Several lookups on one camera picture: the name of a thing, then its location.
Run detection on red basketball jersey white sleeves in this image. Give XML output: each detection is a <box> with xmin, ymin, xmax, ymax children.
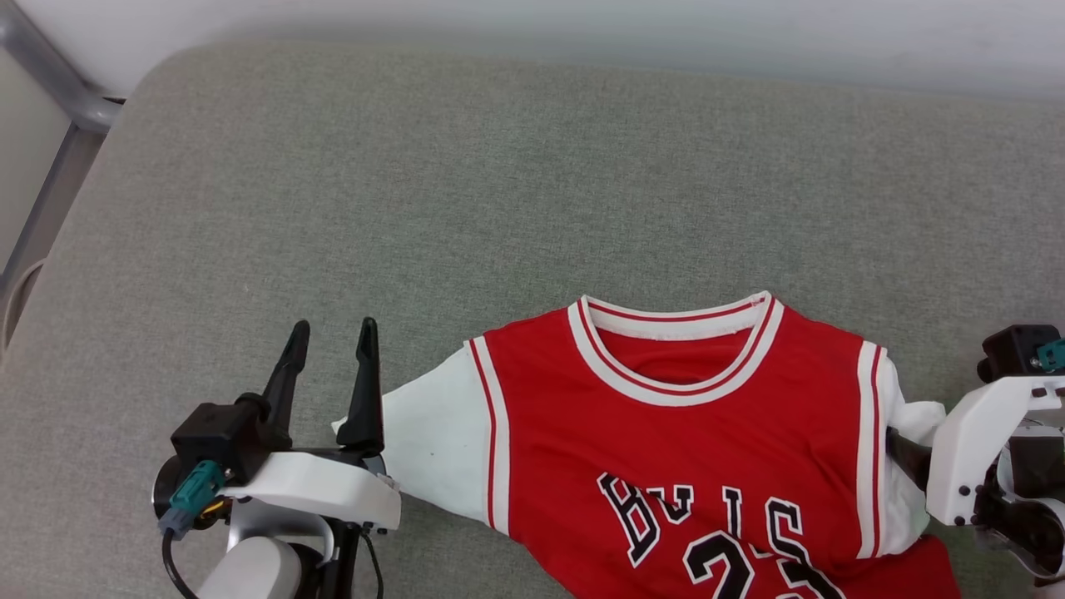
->
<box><xmin>331</xmin><ymin>291</ymin><xmax>963</xmax><ymax>599</ymax></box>

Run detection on black left camera cable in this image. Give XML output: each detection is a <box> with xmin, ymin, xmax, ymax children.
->
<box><xmin>161</xmin><ymin>531</ymin><xmax>201</xmax><ymax>599</ymax></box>

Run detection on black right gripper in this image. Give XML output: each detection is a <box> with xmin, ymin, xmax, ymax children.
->
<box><xmin>886</xmin><ymin>426</ymin><xmax>1065</xmax><ymax>582</ymax></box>

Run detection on grey fabric sofa cushion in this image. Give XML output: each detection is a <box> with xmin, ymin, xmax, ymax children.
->
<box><xmin>0</xmin><ymin>42</ymin><xmax>1065</xmax><ymax>599</ymax></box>

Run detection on teal left camera connector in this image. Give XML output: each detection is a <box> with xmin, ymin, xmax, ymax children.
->
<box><xmin>157</xmin><ymin>460</ymin><xmax>227</xmax><ymax>539</ymax></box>

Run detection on thin black left gripper cable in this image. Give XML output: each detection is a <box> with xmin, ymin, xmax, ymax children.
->
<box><xmin>360</xmin><ymin>531</ymin><xmax>385</xmax><ymax>599</ymax></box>

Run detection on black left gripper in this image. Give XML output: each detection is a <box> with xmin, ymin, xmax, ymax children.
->
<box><xmin>152</xmin><ymin>316</ymin><xmax>386</xmax><ymax>599</ymax></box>

